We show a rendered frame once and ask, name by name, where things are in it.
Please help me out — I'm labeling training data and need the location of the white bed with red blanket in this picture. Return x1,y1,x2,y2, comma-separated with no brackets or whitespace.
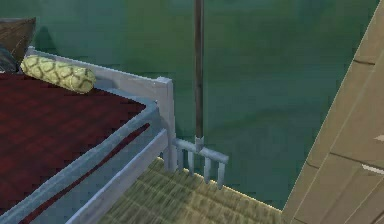
0,45,178,224

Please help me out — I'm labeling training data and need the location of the yellow-green patterned bolster pillow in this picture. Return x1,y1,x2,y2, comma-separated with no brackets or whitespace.
20,54,97,95

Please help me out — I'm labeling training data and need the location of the grey pitchfork with dark handle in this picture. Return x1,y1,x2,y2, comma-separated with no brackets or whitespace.
171,0,230,190

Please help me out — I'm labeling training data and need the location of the dark brown pillow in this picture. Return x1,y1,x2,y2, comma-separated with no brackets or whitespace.
0,17,37,64

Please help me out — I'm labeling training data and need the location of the dark grey pillow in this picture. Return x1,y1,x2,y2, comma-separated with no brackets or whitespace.
0,43,19,74

